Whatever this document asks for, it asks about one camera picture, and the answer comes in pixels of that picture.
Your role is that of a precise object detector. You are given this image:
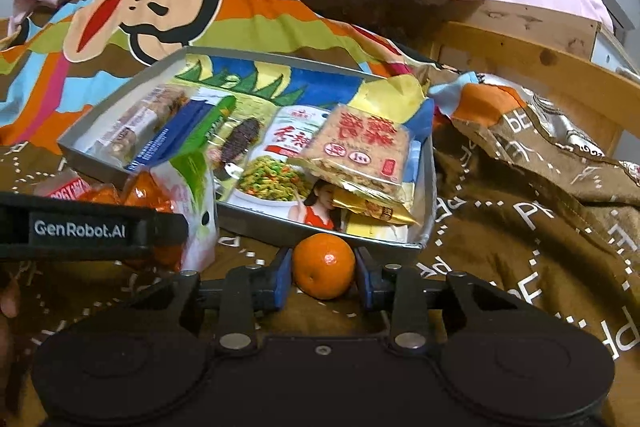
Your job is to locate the tan cracker packet red print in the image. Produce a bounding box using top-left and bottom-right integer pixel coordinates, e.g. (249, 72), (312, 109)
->
(287, 103), (413, 200)

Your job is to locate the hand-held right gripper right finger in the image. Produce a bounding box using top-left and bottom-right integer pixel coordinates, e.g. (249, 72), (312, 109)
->
(352, 247), (526, 353)

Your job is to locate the gold packet with picture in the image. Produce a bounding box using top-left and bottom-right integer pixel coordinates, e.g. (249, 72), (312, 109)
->
(332, 184), (418, 228)

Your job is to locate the person's left hand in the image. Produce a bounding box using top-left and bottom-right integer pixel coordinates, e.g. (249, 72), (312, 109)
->
(0, 274), (25, 413)

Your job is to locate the green white vegetable packet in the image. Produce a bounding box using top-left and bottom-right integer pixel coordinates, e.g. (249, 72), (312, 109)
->
(227, 104), (351, 233)

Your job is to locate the printed cartoon blanket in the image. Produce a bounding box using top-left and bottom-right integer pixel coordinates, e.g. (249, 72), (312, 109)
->
(0, 0), (640, 427)

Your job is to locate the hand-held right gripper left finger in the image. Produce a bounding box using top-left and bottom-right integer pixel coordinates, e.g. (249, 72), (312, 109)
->
(125, 247), (296, 354)

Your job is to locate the red white snack packet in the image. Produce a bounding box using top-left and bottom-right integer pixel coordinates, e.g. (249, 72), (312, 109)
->
(35, 172), (96, 202)

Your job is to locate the long nut bar packet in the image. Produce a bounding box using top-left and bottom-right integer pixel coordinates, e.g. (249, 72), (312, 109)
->
(87, 86), (193, 168)

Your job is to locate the grey tray with colourful print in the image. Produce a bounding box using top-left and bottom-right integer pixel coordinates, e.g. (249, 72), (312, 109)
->
(57, 47), (436, 260)

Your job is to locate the wooden bed frame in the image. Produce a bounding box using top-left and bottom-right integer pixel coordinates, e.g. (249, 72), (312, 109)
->
(400, 0), (640, 158)

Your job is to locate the blue snack packet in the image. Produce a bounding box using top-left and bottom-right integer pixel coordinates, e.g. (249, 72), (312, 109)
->
(125, 99), (211, 172)

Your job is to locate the mandarin orange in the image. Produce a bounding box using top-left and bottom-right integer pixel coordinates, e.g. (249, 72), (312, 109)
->
(292, 233), (357, 300)

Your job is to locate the crinkled gold foil packet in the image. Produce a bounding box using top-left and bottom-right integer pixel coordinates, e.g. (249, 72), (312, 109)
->
(345, 212), (413, 244)

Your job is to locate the silver orange foil bag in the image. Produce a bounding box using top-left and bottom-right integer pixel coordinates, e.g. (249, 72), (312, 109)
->
(429, 71), (551, 132)

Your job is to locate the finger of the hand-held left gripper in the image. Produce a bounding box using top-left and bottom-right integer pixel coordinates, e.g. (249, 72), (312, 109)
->
(150, 209), (190, 253)

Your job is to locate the dark purple snack packet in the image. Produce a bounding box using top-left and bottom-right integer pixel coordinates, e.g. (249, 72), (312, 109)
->
(212, 117), (263, 182)

